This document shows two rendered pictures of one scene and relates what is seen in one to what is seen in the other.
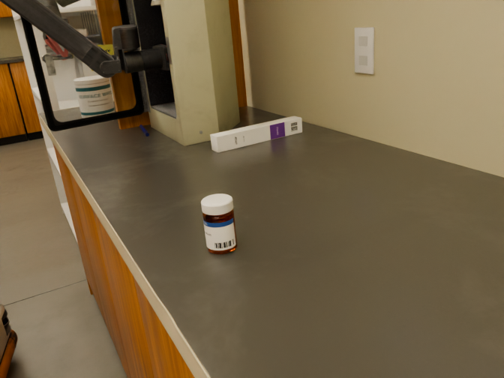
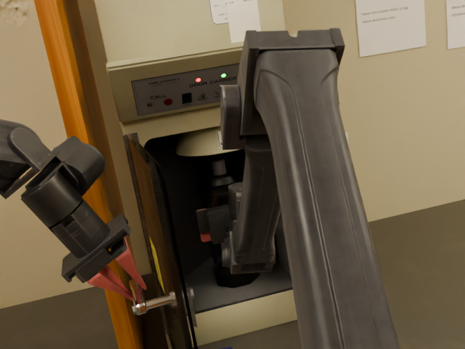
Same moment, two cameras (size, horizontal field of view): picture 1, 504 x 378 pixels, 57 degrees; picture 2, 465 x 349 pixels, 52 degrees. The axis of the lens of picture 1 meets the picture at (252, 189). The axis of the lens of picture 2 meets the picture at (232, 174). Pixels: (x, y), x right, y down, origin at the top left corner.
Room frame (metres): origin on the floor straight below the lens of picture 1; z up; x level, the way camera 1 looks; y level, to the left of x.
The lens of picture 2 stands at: (1.14, 1.08, 1.50)
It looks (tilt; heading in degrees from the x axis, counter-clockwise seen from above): 15 degrees down; 286
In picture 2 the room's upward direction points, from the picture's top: 9 degrees counter-clockwise
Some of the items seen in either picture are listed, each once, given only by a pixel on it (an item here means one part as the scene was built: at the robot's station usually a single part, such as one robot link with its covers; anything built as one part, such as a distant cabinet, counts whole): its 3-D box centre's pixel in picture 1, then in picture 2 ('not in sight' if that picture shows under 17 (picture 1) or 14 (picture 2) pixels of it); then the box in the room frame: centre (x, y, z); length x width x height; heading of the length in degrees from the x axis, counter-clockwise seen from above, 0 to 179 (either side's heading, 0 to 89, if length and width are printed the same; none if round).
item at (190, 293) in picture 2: (49, 65); (187, 306); (1.39, 0.55, 1.18); 0.02 x 0.02 x 0.06; 32
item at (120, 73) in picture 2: not in sight; (210, 78); (1.39, 0.30, 1.46); 0.32 x 0.11 x 0.10; 27
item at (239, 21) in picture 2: not in sight; (244, 22); (1.32, 0.27, 1.54); 0.05 x 0.05 x 0.06; 12
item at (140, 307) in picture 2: not in sight; (149, 293); (1.45, 0.54, 1.20); 0.10 x 0.05 x 0.03; 122
